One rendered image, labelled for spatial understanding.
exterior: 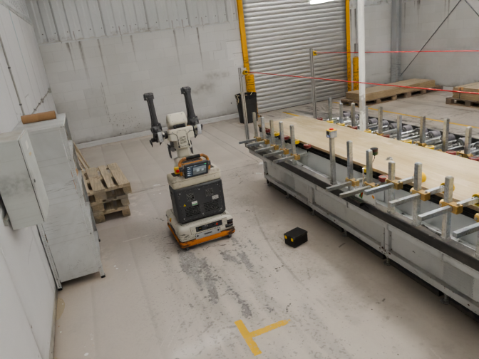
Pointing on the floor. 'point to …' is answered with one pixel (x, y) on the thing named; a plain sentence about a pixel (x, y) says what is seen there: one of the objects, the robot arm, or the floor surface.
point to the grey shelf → (64, 202)
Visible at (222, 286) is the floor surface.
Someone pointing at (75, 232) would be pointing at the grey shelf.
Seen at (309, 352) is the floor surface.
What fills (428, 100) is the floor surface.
